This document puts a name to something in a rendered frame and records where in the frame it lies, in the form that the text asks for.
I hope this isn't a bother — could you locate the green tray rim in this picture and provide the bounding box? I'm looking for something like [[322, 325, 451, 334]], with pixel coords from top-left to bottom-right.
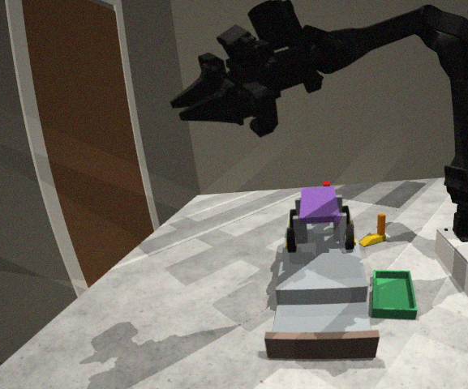
[[371, 270, 417, 320]]

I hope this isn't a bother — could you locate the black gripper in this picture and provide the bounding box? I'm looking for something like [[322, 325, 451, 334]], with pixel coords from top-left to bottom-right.
[[170, 53, 287, 137]]

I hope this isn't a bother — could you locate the grey ramp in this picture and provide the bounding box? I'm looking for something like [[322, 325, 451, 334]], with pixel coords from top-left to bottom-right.
[[264, 212, 380, 359]]

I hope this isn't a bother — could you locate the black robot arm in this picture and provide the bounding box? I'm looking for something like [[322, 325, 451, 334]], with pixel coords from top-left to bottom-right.
[[217, 0, 468, 242]]

